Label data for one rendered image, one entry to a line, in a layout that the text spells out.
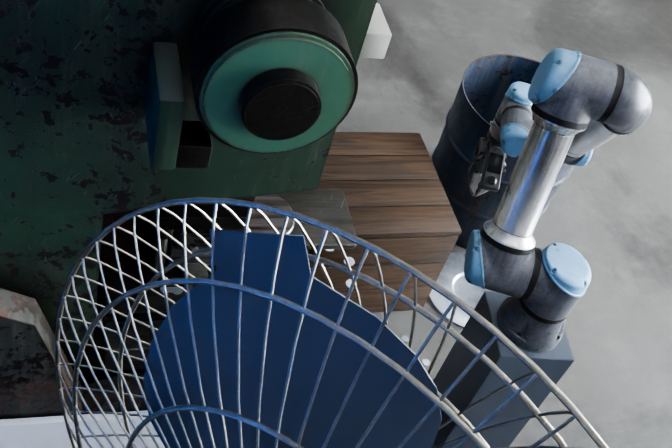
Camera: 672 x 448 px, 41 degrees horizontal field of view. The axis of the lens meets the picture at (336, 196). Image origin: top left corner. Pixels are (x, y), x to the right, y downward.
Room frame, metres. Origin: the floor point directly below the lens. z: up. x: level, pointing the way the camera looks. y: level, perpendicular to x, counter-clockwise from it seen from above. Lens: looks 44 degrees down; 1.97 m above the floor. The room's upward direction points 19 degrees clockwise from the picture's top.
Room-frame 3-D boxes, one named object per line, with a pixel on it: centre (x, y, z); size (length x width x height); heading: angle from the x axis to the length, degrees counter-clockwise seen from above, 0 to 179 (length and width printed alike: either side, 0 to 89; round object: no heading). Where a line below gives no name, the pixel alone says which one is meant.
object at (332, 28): (0.83, 0.14, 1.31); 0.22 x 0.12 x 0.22; 116
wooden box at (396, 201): (1.77, -0.08, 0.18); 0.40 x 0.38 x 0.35; 117
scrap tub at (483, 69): (2.18, -0.45, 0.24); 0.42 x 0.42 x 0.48
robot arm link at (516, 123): (1.72, -0.37, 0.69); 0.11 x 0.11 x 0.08; 4
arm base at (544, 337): (1.37, -0.51, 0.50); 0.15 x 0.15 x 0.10
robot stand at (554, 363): (1.37, -0.51, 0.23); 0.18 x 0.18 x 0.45; 18
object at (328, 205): (1.13, 0.07, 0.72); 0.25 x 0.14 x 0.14; 116
